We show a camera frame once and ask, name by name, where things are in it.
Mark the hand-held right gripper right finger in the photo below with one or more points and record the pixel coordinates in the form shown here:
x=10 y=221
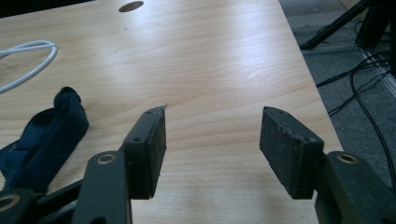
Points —
x=289 y=155

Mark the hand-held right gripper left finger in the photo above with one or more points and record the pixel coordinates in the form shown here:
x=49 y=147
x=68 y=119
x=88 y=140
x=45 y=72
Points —
x=146 y=155

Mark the navy blue bow tie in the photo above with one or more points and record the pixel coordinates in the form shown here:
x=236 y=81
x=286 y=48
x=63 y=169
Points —
x=46 y=140

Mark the black stand legs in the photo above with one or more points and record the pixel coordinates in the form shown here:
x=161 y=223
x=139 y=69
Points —
x=370 y=21

